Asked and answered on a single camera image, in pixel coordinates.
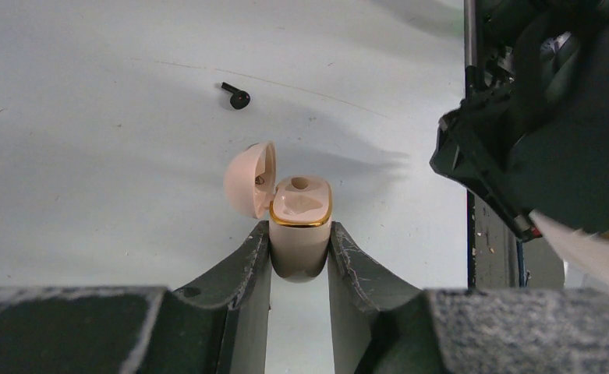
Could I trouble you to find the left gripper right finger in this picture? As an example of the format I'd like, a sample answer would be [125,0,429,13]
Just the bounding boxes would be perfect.
[328,222,609,373]

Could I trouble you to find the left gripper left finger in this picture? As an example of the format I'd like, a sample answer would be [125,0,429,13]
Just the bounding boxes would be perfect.
[0,222,271,373]

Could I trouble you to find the black earbud left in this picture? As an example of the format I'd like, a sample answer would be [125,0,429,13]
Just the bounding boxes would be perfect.
[221,82,251,110]

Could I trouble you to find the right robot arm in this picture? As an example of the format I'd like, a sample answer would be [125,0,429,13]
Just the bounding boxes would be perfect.
[430,1,609,241]

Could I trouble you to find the pink earbud charging case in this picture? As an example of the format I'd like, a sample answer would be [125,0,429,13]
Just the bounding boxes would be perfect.
[223,141,333,283]

